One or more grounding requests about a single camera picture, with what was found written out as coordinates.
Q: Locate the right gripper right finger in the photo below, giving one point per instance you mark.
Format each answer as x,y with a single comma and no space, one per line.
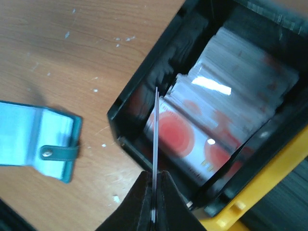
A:
172,213

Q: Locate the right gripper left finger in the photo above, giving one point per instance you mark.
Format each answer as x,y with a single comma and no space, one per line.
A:
134,213

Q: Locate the red white credit card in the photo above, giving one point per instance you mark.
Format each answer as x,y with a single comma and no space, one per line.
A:
155,158

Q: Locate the teal card holder wallet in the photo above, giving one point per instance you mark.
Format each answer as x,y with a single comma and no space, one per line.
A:
43,138

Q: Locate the yellow card bin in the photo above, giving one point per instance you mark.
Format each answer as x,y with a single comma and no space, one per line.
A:
269,176

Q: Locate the grey card stack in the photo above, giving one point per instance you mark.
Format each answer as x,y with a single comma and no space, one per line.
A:
285,207

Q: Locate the black card bin left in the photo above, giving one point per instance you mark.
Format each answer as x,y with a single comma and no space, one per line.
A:
277,29

